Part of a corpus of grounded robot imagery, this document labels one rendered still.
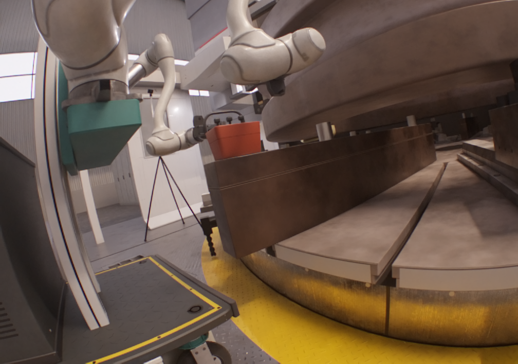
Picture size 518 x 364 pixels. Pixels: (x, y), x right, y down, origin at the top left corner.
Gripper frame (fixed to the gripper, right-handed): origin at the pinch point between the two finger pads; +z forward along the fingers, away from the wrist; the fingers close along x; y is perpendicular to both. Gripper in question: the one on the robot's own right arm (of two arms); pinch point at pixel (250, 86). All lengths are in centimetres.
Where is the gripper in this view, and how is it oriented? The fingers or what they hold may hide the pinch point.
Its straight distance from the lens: 93.7
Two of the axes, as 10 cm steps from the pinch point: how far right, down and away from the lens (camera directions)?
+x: -8.5, 2.0, -4.9
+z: -4.9, 0.7, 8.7
